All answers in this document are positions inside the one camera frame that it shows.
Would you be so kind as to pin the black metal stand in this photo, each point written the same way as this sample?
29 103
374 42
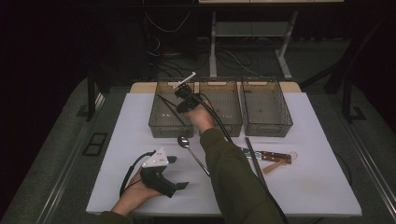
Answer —
347 99

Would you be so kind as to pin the black floor outlet frame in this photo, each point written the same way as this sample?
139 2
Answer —
88 150

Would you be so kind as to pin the person's left hand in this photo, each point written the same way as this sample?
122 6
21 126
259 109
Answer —
137 196

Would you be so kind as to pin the mesh bin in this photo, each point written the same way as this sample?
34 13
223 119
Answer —
227 105
266 109
165 124

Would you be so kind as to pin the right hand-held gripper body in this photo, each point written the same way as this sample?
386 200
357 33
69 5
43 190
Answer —
193 101

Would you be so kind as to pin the brown chopstick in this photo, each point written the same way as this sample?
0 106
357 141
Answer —
253 155

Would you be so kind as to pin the white table cover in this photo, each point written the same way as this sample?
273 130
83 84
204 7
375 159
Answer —
311 193

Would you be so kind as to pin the black chopstick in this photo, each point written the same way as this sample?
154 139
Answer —
169 107

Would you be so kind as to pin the white metal desk frame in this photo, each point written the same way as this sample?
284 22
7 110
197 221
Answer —
213 46

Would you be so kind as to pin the person's right hand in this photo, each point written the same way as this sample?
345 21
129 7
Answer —
200 119

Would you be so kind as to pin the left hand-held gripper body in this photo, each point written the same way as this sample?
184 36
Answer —
155 180

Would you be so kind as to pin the metal spoon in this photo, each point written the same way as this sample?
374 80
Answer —
183 142

